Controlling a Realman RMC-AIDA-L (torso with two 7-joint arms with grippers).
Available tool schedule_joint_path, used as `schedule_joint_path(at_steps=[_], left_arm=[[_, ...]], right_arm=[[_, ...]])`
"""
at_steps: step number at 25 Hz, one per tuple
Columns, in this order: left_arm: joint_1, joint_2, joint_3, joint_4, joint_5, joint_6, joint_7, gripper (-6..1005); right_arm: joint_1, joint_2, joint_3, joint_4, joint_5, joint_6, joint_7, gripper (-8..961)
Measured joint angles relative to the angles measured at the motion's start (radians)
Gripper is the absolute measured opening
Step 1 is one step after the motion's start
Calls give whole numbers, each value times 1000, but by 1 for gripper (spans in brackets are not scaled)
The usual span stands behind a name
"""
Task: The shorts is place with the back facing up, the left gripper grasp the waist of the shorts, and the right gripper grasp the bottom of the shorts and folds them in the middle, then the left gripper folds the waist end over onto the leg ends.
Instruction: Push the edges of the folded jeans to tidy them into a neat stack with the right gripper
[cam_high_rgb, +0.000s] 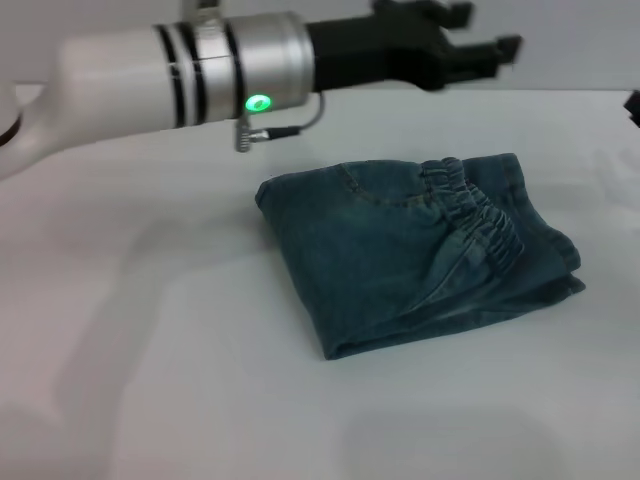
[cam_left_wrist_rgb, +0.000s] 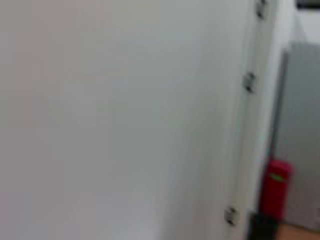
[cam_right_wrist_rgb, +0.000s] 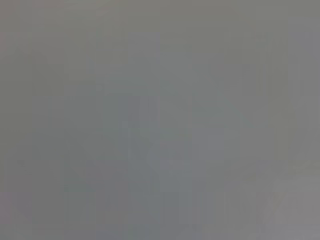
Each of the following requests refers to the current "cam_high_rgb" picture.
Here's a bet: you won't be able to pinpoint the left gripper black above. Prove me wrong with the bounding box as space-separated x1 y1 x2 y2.
304 0 524 95

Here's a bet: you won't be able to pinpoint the blue denim shorts with print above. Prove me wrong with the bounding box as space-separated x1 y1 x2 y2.
254 152 587 362

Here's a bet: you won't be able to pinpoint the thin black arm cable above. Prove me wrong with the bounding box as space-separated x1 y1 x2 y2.
233 92 327 155

